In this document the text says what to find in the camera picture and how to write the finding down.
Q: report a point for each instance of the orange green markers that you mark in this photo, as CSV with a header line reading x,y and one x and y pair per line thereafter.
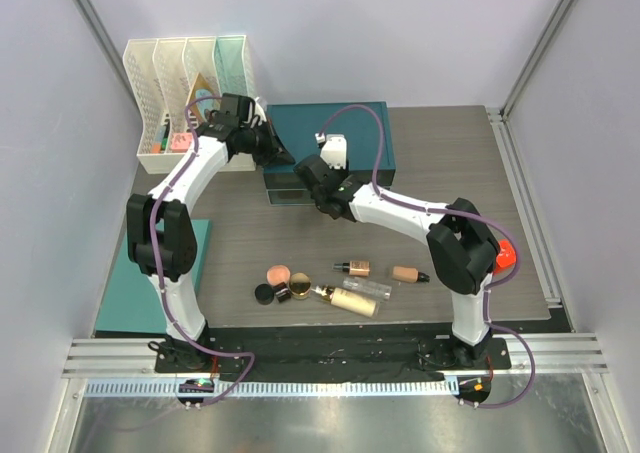
x,y
161,137

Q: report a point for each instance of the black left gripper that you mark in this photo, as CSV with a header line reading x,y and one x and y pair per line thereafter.
x,y
278,153

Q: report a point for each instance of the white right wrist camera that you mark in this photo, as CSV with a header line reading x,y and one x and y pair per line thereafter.
x,y
333,150

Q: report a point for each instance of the pink eraser block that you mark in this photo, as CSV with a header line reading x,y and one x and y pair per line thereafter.
x,y
180,142

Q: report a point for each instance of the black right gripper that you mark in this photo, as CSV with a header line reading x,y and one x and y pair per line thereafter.
x,y
344,173

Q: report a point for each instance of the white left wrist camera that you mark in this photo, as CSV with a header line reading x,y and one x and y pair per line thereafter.
x,y
258,114

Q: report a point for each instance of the triangular gold teal card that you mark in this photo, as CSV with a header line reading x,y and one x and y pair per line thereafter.
x,y
200,93

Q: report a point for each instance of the BB cream pump bottle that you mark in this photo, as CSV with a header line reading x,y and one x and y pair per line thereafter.
x,y
354,268

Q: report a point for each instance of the beige foundation tube black cap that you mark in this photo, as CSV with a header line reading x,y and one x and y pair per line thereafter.
x,y
409,275

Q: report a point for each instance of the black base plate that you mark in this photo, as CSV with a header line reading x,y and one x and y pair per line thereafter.
x,y
329,353

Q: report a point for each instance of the small black jar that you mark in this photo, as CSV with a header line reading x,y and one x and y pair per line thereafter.
x,y
282,292

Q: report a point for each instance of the teal drawer cabinet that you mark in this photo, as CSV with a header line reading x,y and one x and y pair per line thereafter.
x,y
365,133

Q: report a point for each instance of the clear plastic bottle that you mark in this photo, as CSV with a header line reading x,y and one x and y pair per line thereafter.
x,y
377,291

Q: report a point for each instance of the black round lid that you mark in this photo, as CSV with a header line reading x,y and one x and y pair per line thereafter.
x,y
264,294

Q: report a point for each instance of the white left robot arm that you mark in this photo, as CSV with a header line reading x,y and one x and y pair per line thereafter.
x,y
160,236

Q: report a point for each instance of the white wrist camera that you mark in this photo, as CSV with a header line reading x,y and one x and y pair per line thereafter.
x,y
333,150
258,114

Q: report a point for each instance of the gold round compact jar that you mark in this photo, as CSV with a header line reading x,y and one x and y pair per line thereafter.
x,y
299,285

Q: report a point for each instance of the cream foundation bottle gold pump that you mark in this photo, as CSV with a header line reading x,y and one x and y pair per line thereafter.
x,y
346,300

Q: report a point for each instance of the orange cube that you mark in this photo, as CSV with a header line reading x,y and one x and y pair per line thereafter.
x,y
507,257

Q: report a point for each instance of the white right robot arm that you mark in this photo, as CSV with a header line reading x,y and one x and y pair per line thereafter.
x,y
462,248

